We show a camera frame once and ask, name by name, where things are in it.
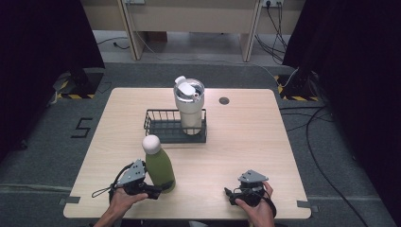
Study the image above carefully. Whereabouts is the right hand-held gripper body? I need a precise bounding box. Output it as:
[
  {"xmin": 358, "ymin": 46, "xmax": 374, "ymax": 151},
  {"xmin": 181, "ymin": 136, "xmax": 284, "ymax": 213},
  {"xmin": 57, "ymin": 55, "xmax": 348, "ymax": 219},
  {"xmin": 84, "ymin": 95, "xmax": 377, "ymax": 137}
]
[{"xmin": 232, "ymin": 169, "xmax": 270, "ymax": 208}]

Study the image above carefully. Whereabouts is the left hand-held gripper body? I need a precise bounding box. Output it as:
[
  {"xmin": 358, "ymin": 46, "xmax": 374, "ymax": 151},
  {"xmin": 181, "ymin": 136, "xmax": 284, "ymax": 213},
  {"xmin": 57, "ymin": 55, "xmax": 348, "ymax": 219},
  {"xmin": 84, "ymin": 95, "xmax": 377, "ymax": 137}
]
[{"xmin": 110, "ymin": 158, "xmax": 153, "ymax": 200}]

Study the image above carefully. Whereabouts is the green bottle with white cap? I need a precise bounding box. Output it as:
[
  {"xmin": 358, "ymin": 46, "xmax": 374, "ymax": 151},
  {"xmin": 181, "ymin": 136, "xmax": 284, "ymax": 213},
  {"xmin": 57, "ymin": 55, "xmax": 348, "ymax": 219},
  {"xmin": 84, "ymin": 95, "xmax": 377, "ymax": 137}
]
[{"xmin": 141, "ymin": 134, "xmax": 177, "ymax": 194}]

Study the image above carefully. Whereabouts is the dark wire basket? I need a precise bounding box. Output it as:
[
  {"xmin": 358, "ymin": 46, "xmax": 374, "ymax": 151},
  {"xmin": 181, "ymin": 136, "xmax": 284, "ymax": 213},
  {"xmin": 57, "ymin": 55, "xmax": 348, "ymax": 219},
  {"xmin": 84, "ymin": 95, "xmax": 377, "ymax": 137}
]
[{"xmin": 143, "ymin": 108, "xmax": 208, "ymax": 145}]

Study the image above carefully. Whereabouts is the white tumbler with lid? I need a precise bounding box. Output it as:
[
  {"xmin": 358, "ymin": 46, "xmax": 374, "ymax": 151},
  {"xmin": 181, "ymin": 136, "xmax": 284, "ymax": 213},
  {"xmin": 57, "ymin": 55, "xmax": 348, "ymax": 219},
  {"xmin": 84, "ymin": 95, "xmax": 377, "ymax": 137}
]
[{"xmin": 173, "ymin": 75, "xmax": 206, "ymax": 136}]

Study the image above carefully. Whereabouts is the person's left hand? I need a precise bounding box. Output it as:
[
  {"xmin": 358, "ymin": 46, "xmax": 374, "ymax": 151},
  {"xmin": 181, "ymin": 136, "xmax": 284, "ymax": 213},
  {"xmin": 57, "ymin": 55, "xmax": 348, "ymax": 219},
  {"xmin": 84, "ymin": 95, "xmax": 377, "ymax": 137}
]
[{"xmin": 108, "ymin": 186, "xmax": 149, "ymax": 219}]

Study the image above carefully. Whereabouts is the person's right hand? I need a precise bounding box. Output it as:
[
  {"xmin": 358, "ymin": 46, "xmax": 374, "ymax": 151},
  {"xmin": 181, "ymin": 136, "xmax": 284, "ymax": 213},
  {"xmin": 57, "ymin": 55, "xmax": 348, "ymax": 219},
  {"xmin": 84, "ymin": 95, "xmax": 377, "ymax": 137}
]
[{"xmin": 234, "ymin": 181, "xmax": 276, "ymax": 227}]

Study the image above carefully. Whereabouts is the grey tape strip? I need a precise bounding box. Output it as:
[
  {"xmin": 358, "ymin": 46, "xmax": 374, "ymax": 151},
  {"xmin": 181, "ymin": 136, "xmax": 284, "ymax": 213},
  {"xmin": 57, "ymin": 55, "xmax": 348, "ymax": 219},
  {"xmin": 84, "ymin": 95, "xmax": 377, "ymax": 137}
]
[
  {"xmin": 58, "ymin": 196, "xmax": 81, "ymax": 206},
  {"xmin": 296, "ymin": 200, "xmax": 320, "ymax": 213}
]

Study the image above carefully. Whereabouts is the stand base with hazard tape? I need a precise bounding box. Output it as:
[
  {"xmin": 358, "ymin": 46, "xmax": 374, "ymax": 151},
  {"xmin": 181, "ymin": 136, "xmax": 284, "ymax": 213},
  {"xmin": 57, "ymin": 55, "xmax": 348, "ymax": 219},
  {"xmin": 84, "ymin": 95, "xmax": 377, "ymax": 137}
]
[
  {"xmin": 273, "ymin": 73, "xmax": 320, "ymax": 102},
  {"xmin": 51, "ymin": 67, "xmax": 106, "ymax": 100}
]

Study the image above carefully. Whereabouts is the dark curtain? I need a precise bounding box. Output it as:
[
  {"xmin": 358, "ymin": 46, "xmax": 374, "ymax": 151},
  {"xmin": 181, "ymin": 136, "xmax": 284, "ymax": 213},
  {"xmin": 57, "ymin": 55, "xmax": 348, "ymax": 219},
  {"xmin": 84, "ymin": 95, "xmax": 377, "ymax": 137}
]
[
  {"xmin": 0, "ymin": 0, "xmax": 106, "ymax": 162},
  {"xmin": 281, "ymin": 0, "xmax": 401, "ymax": 218}
]

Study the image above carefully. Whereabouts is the light wooden desk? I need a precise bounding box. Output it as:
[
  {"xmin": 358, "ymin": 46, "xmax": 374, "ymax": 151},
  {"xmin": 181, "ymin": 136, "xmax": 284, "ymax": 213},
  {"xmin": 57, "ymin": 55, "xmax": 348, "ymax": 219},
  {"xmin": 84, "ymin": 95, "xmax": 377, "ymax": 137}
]
[{"xmin": 79, "ymin": 0, "xmax": 306, "ymax": 63}]

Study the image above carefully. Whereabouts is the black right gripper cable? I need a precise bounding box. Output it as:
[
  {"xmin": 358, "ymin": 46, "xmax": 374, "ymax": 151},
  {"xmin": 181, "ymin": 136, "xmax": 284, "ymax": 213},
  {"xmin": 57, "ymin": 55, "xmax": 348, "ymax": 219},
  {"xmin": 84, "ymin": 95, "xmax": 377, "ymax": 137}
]
[{"xmin": 263, "ymin": 192, "xmax": 278, "ymax": 219}]

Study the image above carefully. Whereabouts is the long black floor cable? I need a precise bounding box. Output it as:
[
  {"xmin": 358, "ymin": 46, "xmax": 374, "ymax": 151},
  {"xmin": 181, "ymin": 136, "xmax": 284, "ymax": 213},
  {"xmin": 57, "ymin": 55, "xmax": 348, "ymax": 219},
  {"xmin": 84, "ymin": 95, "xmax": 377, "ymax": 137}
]
[{"xmin": 279, "ymin": 105, "xmax": 371, "ymax": 227}]

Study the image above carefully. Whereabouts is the short black floor cable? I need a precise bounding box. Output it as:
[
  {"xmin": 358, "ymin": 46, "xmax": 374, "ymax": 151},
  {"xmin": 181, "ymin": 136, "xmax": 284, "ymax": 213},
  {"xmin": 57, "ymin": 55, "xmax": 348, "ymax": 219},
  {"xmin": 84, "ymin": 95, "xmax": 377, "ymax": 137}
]
[{"xmin": 96, "ymin": 36, "xmax": 131, "ymax": 51}]

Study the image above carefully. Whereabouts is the bundle of black hanging cables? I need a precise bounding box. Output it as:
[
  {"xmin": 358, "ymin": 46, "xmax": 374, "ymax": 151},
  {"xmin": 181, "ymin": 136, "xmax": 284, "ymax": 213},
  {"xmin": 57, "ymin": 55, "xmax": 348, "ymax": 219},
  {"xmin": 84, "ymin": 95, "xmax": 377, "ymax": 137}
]
[{"xmin": 253, "ymin": 1, "xmax": 289, "ymax": 65}]

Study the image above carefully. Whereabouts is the white wall socket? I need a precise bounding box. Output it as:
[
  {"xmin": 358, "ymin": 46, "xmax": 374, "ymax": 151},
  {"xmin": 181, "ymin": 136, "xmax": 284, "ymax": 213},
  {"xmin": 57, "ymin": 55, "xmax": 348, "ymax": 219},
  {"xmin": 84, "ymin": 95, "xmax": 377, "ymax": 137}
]
[{"xmin": 261, "ymin": 0, "xmax": 286, "ymax": 9}]

